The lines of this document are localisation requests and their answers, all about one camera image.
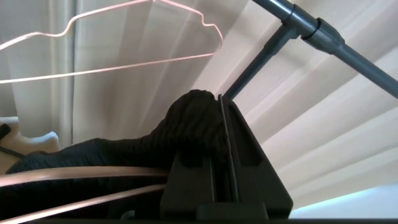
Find pink clothes hanger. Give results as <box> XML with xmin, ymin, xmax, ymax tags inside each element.
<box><xmin>0</xmin><ymin>166</ymin><xmax>170</xmax><ymax>224</ymax></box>
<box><xmin>0</xmin><ymin>0</ymin><xmax>224</xmax><ymax>85</ymax></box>

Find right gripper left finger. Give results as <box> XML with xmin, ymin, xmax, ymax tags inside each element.
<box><xmin>160</xmin><ymin>151</ymin><xmax>219</xmax><ymax>218</ymax></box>

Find black shorts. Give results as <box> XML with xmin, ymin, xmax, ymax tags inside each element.
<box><xmin>0</xmin><ymin>89</ymin><xmax>229</xmax><ymax>220</ymax></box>

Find black clothes rack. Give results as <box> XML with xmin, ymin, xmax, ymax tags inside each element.
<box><xmin>0</xmin><ymin>0</ymin><xmax>398</xmax><ymax>159</ymax></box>

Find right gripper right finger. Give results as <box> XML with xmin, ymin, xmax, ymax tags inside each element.
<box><xmin>218</xmin><ymin>93</ymin><xmax>294</xmax><ymax>218</ymax></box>

